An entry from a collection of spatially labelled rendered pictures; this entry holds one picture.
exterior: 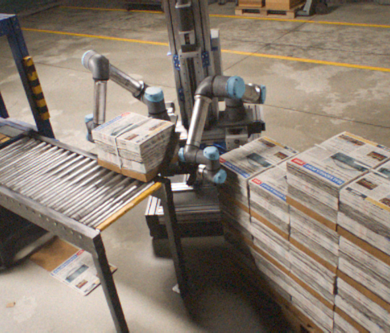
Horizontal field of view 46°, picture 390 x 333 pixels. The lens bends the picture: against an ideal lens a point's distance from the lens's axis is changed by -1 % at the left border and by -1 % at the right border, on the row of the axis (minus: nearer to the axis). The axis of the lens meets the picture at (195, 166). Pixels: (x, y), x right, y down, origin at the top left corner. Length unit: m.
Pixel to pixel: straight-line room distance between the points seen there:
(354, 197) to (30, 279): 2.29
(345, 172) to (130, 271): 1.72
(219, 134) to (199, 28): 0.67
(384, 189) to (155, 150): 1.17
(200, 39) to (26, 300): 1.98
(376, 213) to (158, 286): 1.64
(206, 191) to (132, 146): 1.11
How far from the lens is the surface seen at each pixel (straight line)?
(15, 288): 3.36
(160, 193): 2.49
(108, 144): 2.53
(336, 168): 1.95
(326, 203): 1.94
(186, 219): 3.19
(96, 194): 2.48
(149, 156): 2.41
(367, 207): 1.78
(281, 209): 2.20
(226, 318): 2.76
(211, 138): 2.97
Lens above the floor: 2.10
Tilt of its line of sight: 31 degrees down
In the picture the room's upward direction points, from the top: 8 degrees counter-clockwise
